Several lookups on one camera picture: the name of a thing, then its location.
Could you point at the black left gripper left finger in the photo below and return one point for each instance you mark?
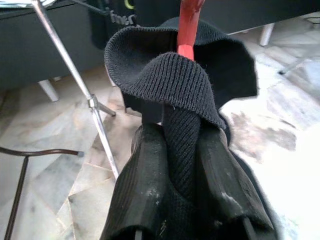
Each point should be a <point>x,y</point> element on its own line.
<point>145,175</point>

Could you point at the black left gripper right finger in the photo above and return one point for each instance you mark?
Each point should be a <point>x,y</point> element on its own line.
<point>220,175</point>

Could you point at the black knit garment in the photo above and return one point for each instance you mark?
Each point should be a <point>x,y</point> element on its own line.
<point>175,82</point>

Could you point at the red plastic hanger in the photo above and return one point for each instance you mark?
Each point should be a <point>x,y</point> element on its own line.
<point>188,25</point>

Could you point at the black printed shirt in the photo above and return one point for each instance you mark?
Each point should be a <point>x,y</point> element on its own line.
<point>100,30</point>

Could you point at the black TV cabinet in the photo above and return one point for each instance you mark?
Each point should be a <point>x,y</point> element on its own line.
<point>25,45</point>

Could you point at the dark metal table leg frame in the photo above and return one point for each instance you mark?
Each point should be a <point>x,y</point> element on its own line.
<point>19,187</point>

